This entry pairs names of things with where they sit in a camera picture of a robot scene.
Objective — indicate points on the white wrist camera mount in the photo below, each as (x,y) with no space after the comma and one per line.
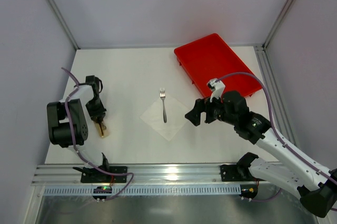
(217,88)

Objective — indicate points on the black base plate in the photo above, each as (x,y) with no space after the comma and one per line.
(235,173)
(116,174)

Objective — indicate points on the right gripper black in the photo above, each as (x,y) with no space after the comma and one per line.
(208,111)

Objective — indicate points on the aluminium front rail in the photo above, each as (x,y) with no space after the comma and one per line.
(157,173)

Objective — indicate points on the gold knife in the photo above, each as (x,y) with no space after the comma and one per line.
(102,129)

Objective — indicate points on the right side aluminium rail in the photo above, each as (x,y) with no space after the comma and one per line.
(279,112)

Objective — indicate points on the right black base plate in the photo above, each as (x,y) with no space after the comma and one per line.
(235,173)

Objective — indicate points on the aluminium rail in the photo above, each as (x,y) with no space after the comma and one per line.
(279,112)
(157,173)

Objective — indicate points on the white paper napkin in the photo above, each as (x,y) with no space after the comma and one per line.
(175,112)

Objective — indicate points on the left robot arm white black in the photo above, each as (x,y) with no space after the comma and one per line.
(68,125)

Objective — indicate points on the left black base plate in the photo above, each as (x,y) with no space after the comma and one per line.
(116,174)

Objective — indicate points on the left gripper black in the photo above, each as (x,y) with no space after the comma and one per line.
(97,114)

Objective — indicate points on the silver fork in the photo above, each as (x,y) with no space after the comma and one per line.
(162,97)

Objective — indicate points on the left aluminium frame post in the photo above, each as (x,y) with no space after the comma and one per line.
(61,21)

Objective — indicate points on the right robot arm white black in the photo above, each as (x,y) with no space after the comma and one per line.
(313,184)

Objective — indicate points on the slotted white cable duct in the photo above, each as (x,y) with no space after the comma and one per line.
(143,190)

